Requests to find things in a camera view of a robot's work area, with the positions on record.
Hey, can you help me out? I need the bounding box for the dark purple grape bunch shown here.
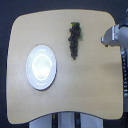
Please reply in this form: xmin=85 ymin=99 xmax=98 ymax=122
xmin=68 ymin=22 xmax=81 ymax=59

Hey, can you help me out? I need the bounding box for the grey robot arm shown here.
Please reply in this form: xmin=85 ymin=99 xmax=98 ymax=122
xmin=101 ymin=9 xmax=128 ymax=97

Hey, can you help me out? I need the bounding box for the white round plate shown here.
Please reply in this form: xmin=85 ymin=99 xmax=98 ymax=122
xmin=26 ymin=45 xmax=57 ymax=90

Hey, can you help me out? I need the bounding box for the white table base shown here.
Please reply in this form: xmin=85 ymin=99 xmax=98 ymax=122
xmin=29 ymin=112 xmax=103 ymax=128

